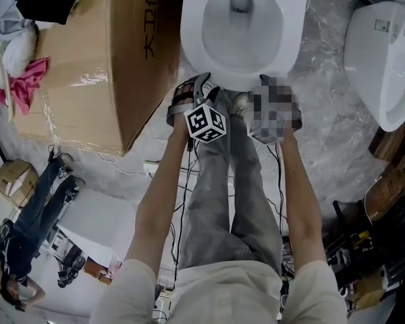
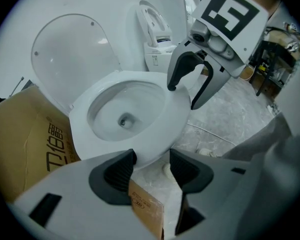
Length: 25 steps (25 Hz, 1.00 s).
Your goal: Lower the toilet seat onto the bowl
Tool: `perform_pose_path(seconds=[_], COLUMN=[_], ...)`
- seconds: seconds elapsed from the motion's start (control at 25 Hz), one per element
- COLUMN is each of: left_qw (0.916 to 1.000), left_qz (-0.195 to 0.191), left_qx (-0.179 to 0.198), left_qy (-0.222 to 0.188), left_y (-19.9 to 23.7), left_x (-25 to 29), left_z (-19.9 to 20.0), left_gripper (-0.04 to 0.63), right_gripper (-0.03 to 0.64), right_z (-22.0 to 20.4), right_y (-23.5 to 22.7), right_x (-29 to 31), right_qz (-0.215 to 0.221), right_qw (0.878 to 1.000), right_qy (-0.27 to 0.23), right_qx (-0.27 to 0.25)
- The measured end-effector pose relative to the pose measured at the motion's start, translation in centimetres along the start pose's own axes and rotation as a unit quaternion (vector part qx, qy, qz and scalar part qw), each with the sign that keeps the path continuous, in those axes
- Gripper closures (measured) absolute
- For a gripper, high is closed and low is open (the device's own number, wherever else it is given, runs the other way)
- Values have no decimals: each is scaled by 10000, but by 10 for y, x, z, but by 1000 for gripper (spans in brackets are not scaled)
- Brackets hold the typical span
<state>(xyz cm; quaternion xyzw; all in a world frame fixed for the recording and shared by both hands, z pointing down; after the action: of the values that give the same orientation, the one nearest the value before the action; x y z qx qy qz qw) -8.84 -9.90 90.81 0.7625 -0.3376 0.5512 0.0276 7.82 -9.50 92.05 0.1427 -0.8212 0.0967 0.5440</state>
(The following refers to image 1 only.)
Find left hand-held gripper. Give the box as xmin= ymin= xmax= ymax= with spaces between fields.
xmin=166 ymin=72 xmax=228 ymax=145

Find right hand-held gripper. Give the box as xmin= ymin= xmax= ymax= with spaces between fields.
xmin=248 ymin=74 xmax=303 ymax=146

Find person's left forearm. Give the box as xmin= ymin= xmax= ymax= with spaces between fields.
xmin=124 ymin=113 xmax=198 ymax=278

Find person's right forearm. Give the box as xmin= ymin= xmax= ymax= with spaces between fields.
xmin=278 ymin=128 xmax=329 ymax=277

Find white toilet with square tank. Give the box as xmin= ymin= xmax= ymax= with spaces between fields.
xmin=180 ymin=0 xmax=308 ymax=92

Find white toilet with oval lid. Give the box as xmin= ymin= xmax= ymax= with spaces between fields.
xmin=343 ymin=0 xmax=405 ymax=133

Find person's left hand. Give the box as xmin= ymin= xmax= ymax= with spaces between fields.
xmin=171 ymin=80 xmax=197 ymax=106

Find person's beige shoe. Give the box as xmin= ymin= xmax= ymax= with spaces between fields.
xmin=229 ymin=91 xmax=252 ymax=119

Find white power strip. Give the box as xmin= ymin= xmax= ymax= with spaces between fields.
xmin=144 ymin=160 xmax=163 ymax=180

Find person's grey trousers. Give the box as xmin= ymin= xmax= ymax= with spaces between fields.
xmin=177 ymin=88 xmax=284 ymax=278

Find large cardboard box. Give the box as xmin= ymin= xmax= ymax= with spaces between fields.
xmin=13 ymin=0 xmax=186 ymax=157

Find brown wooden boards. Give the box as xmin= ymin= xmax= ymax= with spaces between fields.
xmin=367 ymin=111 xmax=405 ymax=178

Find brown wooden plank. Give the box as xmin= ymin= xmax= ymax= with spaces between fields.
xmin=363 ymin=169 xmax=405 ymax=223

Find white cabinet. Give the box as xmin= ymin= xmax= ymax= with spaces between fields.
xmin=53 ymin=187 xmax=139 ymax=273

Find black garment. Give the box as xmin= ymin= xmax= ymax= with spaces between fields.
xmin=15 ymin=0 xmax=88 ymax=25

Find pink cloth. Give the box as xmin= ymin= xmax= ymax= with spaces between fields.
xmin=0 ymin=57 xmax=51 ymax=116

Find white cloth bundle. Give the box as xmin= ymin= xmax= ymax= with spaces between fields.
xmin=1 ymin=25 xmax=40 ymax=77

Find black cluttered rack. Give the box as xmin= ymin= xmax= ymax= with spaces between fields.
xmin=323 ymin=194 xmax=405 ymax=317

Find person's white shirt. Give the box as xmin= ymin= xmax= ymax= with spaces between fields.
xmin=97 ymin=258 xmax=350 ymax=324

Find small cardboard box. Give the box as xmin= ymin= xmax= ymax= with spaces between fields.
xmin=0 ymin=159 xmax=40 ymax=209

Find black equipment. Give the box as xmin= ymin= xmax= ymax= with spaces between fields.
xmin=55 ymin=244 xmax=87 ymax=290

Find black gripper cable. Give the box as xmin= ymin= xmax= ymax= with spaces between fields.
xmin=266 ymin=143 xmax=288 ymax=236
xmin=168 ymin=139 xmax=204 ymax=269

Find black floor cable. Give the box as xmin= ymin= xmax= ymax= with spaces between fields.
xmin=47 ymin=143 xmax=61 ymax=164

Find beige hose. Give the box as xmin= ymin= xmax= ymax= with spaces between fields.
xmin=0 ymin=45 xmax=18 ymax=123

